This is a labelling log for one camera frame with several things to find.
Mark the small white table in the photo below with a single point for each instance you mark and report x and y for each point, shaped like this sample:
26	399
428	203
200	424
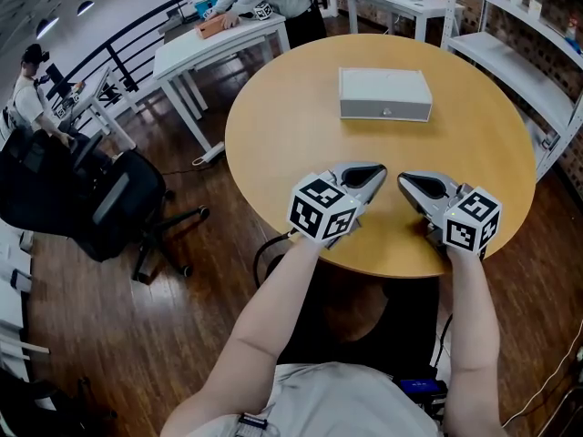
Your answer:
391	0

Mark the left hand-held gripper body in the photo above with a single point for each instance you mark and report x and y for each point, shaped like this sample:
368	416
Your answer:
319	210

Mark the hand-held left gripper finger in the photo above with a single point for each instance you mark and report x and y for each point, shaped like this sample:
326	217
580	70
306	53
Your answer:
362	165
375	185

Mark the person's black trousers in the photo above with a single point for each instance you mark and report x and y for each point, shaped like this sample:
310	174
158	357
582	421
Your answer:
364	317

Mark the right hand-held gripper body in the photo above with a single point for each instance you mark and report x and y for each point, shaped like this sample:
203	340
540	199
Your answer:
471	223

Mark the white side furniture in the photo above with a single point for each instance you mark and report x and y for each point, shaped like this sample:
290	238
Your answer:
11	298

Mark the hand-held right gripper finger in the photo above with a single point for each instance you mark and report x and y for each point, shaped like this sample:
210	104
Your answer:
416	198
432	180

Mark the person's grey shirt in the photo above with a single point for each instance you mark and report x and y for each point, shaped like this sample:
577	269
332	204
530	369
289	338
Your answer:
341	403

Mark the black railing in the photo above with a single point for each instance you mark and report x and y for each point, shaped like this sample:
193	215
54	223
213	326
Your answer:
132	46

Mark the white jar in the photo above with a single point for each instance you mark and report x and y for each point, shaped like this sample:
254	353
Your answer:
535	3

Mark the white metal shelf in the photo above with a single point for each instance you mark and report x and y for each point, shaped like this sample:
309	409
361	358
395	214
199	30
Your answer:
514	62

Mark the white power strip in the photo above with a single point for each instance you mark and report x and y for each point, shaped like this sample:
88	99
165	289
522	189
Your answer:
210	154

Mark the long white desk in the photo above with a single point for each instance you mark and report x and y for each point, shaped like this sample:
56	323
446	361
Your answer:
205	50

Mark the person's right forearm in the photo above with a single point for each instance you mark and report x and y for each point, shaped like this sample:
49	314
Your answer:
469	326

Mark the orange box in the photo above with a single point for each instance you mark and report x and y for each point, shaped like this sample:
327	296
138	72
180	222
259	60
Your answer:
210	27

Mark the person's left forearm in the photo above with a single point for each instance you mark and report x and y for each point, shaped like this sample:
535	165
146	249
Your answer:
268	317

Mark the black device with blue screen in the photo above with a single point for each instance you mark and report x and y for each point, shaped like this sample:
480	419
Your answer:
421	386

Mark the black bag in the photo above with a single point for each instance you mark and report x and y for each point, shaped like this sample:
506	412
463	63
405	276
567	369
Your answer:
41	408

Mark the pendant lamp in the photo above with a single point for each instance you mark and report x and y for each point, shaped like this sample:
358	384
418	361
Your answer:
47	27
85	7

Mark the black office chair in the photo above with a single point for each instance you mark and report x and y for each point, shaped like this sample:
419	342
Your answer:
91	198

